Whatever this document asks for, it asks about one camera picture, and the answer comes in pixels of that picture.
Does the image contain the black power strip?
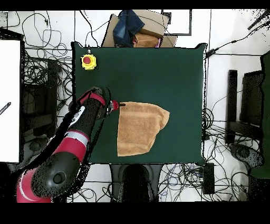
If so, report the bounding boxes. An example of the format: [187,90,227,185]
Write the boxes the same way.
[202,162,215,194]

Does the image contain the black pedestal foot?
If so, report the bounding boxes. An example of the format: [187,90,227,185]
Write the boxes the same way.
[22,137,50,165]
[229,143,265,172]

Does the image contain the blue jeans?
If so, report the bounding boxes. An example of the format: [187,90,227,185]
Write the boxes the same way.
[112,9,146,48]

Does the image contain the black tripod leg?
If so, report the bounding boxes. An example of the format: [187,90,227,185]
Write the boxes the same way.
[247,8,270,31]

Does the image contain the folded orange towel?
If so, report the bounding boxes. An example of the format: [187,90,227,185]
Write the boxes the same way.
[133,32,161,49]

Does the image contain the black power adapter cable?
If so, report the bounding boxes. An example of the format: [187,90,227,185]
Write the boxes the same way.
[205,20,270,59]

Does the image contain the yellow emergency stop button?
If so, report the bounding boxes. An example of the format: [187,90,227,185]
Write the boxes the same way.
[80,53,98,71]

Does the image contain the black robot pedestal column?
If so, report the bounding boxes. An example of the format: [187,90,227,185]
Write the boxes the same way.
[109,163,163,203]

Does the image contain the black striped rod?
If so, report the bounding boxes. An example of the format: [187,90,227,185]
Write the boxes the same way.
[0,101,12,116]

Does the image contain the dark green table cloth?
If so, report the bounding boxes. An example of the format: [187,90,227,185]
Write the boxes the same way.
[250,50,270,179]
[71,41,208,166]

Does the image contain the black stand base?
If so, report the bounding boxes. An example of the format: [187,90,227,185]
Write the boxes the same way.
[21,59,59,144]
[224,69,265,146]

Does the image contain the orange terry towel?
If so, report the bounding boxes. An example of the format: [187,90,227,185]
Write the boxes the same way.
[117,101,171,157]

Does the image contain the brown cardboard box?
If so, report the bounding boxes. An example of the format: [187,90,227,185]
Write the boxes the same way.
[101,9,178,48]

